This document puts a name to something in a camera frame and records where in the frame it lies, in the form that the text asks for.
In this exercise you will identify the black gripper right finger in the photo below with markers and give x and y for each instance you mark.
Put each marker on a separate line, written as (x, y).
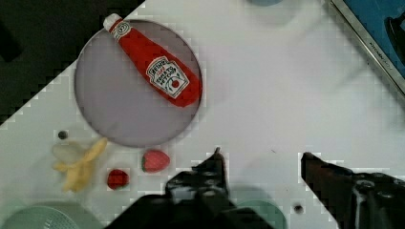
(356, 200)

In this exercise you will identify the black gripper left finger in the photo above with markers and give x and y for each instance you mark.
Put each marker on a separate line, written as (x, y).
(204, 185)

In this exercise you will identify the toaster oven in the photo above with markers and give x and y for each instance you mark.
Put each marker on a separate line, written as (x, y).
(379, 26)

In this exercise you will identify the light red toy strawberry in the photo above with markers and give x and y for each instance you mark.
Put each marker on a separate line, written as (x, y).
(154, 161)

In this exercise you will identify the dark red toy strawberry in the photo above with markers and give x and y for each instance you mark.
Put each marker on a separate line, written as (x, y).
(117, 179)

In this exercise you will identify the red ketchup bottle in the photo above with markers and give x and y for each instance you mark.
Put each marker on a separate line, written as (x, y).
(164, 72)

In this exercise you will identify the grey round plate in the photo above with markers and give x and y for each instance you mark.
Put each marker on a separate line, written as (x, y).
(118, 103)

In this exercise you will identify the peeled toy banana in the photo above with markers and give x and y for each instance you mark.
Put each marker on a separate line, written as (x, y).
(77, 163)

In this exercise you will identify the green oval colander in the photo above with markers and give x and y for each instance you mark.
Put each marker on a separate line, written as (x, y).
(39, 217)

